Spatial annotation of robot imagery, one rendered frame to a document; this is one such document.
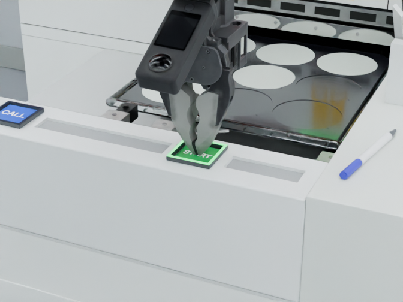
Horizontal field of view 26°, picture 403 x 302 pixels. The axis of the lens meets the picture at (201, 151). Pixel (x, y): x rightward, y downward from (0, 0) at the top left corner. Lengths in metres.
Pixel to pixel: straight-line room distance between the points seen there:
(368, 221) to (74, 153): 0.36
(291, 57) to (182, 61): 0.61
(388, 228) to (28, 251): 0.49
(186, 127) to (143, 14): 0.70
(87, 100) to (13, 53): 2.35
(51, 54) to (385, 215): 1.05
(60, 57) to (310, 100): 0.66
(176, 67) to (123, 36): 0.84
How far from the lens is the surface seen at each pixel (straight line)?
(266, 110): 1.29
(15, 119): 1.14
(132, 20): 1.70
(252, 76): 1.41
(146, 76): 0.90
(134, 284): 1.12
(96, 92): 1.56
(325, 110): 1.31
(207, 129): 1.00
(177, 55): 0.91
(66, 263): 1.16
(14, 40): 3.85
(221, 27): 1.00
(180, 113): 1.01
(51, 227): 1.14
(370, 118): 1.14
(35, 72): 1.88
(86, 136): 1.10
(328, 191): 0.96
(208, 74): 0.97
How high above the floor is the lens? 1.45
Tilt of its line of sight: 28 degrees down
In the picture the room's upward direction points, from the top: straight up
